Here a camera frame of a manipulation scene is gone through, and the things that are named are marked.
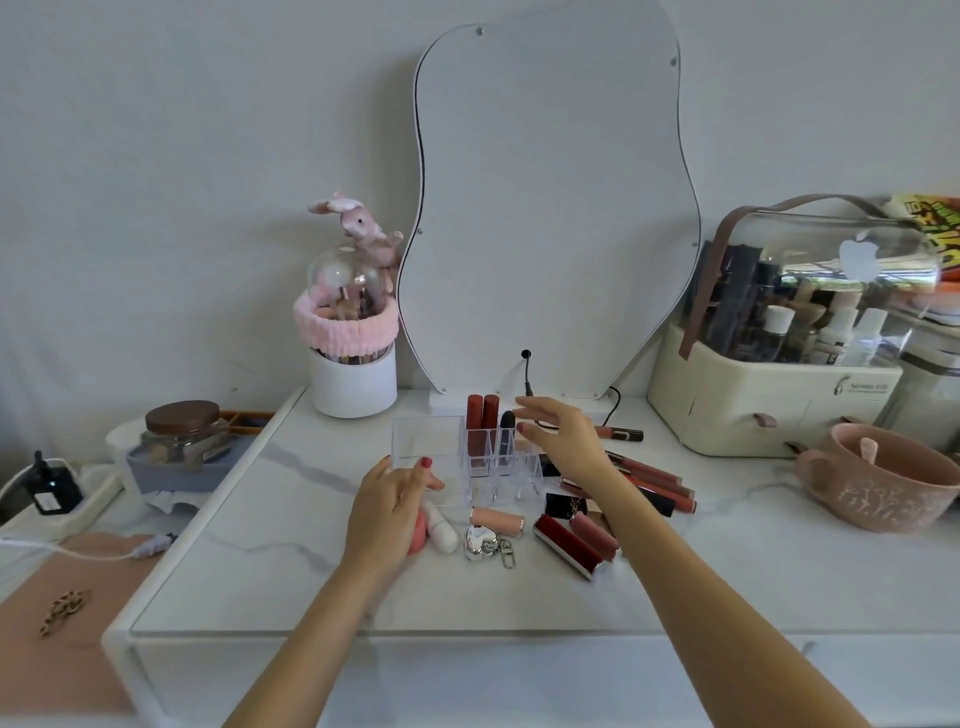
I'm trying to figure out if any bundle of makeup brushes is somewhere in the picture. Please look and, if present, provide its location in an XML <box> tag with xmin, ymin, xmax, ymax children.
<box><xmin>321</xmin><ymin>276</ymin><xmax>385</xmax><ymax>369</ymax></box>

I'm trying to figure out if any coral lip gloss tube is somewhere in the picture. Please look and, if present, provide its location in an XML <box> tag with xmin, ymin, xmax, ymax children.
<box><xmin>605</xmin><ymin>449</ymin><xmax>683</xmax><ymax>486</ymax></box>
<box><xmin>621</xmin><ymin>471</ymin><xmax>698</xmax><ymax>505</ymax></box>

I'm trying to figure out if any pink fluffy headband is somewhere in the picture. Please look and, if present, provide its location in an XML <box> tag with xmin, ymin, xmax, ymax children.
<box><xmin>291</xmin><ymin>288</ymin><xmax>399</xmax><ymax>352</ymax></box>

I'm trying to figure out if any white and pink tube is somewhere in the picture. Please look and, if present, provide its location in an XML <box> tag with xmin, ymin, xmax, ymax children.
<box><xmin>420</xmin><ymin>498</ymin><xmax>460</xmax><ymax>555</ymax></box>

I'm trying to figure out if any crumpled white paper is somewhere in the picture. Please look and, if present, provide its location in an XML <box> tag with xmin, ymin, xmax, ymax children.
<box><xmin>145</xmin><ymin>489</ymin><xmax>201</xmax><ymax>516</ymax></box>

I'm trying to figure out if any large dark red lipstick tube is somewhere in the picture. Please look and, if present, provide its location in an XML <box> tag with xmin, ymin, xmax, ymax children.
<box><xmin>531</xmin><ymin>513</ymin><xmax>606</xmax><ymax>583</ymax></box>

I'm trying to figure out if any white cable with plug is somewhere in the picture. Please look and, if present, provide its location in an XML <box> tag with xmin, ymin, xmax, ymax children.
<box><xmin>0</xmin><ymin>531</ymin><xmax>179</xmax><ymax>564</ymax></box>

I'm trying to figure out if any coral lip gloss black cap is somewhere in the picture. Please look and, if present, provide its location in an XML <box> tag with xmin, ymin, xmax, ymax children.
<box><xmin>637</xmin><ymin>486</ymin><xmax>699</xmax><ymax>518</ymax></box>

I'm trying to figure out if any white brush holder glass dome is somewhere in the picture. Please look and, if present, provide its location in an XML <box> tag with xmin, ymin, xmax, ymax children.
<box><xmin>307</xmin><ymin>247</ymin><xmax>399</xmax><ymax>420</ymax></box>

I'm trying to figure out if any person's left hand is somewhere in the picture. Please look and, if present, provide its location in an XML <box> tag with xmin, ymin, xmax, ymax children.
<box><xmin>341</xmin><ymin>454</ymin><xmax>447</xmax><ymax>583</ymax></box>

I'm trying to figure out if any dark bottle white cap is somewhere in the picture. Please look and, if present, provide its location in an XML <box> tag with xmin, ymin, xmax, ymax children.
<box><xmin>756</xmin><ymin>305</ymin><xmax>798</xmax><ymax>363</ymax></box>

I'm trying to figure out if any person's right forearm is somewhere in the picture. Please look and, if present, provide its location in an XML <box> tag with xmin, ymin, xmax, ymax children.
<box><xmin>592</xmin><ymin>480</ymin><xmax>875</xmax><ymax>728</ymax></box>

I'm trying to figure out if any dusty pink lipstick tube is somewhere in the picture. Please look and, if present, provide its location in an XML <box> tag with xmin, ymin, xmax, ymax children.
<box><xmin>570</xmin><ymin>512</ymin><xmax>623</xmax><ymax>563</ymax></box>

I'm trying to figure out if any black glass bottle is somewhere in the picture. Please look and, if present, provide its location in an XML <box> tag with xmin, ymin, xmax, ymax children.
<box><xmin>25</xmin><ymin>451</ymin><xmax>84</xmax><ymax>518</ymax></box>

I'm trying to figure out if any person's right hand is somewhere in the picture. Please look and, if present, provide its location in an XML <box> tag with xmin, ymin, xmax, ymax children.
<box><xmin>513</xmin><ymin>396</ymin><xmax>626</xmax><ymax>501</ymax></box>

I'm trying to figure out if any pink ceramic mug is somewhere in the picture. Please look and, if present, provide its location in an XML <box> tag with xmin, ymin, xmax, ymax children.
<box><xmin>793</xmin><ymin>421</ymin><xmax>960</xmax><ymax>536</ymax></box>

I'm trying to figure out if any grey blue tray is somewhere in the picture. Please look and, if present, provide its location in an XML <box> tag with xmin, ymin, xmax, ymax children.
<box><xmin>124</xmin><ymin>426</ymin><xmax>261</xmax><ymax>498</ymax></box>

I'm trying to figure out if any clear acrylic lipstick organizer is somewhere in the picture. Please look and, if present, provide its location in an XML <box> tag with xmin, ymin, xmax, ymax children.
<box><xmin>390</xmin><ymin>415</ymin><xmax>546</xmax><ymax>508</ymax></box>

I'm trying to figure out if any clear plastic container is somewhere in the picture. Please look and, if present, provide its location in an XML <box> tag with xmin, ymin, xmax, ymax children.
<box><xmin>891</xmin><ymin>283</ymin><xmax>960</xmax><ymax>453</ymax></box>

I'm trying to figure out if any pink bunny plush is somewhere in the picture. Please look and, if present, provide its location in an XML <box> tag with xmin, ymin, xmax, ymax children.
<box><xmin>308</xmin><ymin>192</ymin><xmax>407</xmax><ymax>295</ymax></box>

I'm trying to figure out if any pink mat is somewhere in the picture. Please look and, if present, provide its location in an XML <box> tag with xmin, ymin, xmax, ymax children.
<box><xmin>0</xmin><ymin>531</ymin><xmax>163</xmax><ymax>715</ymax></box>

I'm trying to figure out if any colourful snack packet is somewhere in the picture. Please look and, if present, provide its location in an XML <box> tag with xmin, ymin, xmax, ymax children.
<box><xmin>880</xmin><ymin>192</ymin><xmax>960</xmax><ymax>284</ymax></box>

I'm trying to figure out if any glass jar brown lid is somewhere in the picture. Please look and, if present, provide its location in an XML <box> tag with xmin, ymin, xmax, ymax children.
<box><xmin>141</xmin><ymin>400</ymin><xmax>234</xmax><ymax>472</ymax></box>

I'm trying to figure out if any peach lipstick tube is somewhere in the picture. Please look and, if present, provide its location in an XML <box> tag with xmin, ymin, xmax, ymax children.
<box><xmin>469</xmin><ymin>506</ymin><xmax>525</xmax><ymax>536</ymax></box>

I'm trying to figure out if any orange brown box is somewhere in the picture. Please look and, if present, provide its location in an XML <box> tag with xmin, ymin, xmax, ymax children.
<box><xmin>219</xmin><ymin>408</ymin><xmax>276</xmax><ymax>438</ymax></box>

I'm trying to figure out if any silver heart keychain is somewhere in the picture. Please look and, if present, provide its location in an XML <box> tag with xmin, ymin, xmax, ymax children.
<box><xmin>462</xmin><ymin>524</ymin><xmax>519</xmax><ymax>571</ymax></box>

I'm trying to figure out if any wavy frameless mirror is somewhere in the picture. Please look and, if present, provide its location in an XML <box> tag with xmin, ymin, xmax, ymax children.
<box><xmin>395</xmin><ymin>0</ymin><xmax>703</xmax><ymax>399</ymax></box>

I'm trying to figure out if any leopard print hair clip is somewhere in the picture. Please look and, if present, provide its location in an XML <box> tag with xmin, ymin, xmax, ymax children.
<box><xmin>38</xmin><ymin>589</ymin><xmax>93</xmax><ymax>639</ymax></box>

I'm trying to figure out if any cream cosmetic storage box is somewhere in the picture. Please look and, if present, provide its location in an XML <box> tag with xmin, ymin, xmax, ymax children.
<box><xmin>645</xmin><ymin>192</ymin><xmax>942</xmax><ymax>459</ymax></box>

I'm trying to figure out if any tall black box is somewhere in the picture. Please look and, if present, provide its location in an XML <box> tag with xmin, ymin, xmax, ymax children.
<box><xmin>703</xmin><ymin>241</ymin><xmax>764</xmax><ymax>355</ymax></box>

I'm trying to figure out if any person's left forearm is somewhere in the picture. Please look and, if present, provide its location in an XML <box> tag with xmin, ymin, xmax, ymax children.
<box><xmin>222</xmin><ymin>558</ymin><xmax>395</xmax><ymax>728</ymax></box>

